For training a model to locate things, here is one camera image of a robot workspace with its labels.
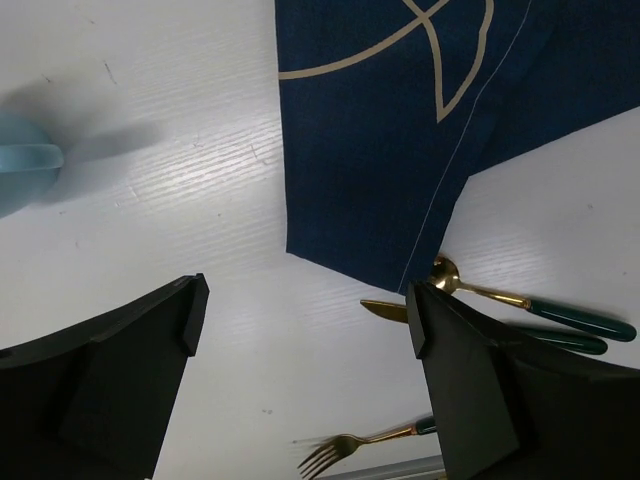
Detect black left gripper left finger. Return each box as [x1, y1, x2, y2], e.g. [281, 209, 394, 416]
[1, 274, 209, 479]

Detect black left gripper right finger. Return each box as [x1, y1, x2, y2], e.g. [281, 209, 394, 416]
[406, 283, 639, 479]

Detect gold knife green handle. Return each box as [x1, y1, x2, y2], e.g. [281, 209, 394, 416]
[360, 300, 608, 356]

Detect light blue ceramic mug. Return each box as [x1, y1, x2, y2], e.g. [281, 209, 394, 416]
[1, 112, 64, 217]

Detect navy blue fish placemat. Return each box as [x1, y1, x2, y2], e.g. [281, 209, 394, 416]
[275, 1, 639, 293]

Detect aluminium table edge rail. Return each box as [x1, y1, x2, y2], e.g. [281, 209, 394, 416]
[320, 455, 447, 480]

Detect gold spoon green handle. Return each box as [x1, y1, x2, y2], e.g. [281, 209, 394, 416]
[428, 254, 637, 342]

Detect gold fork green handle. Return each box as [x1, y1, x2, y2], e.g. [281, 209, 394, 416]
[298, 415, 436, 479]

